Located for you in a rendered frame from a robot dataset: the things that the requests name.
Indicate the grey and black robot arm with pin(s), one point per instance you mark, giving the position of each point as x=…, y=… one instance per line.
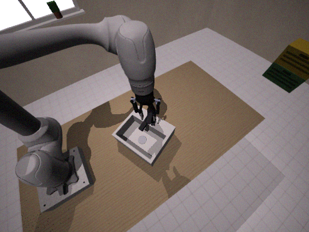
x=44, y=165

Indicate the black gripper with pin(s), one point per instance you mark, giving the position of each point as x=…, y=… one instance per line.
x=146, y=100

